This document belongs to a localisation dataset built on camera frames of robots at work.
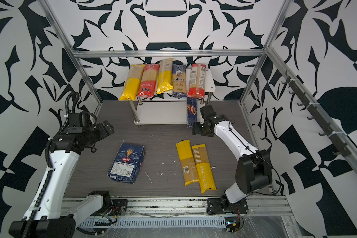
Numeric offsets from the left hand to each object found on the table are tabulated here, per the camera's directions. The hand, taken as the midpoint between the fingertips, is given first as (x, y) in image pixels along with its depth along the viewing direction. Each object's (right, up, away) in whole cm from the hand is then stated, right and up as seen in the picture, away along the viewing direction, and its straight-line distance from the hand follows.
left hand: (102, 128), depth 74 cm
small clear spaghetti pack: (+43, -21, +13) cm, 50 cm away
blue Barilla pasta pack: (+9, -20, +7) cm, 23 cm away
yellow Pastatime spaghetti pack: (+52, -24, +11) cm, 58 cm away
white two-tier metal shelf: (+27, +11, +37) cm, 47 cm away
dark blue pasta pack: (+46, +9, +27) cm, 54 cm away
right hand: (+48, -1, +13) cm, 50 cm away
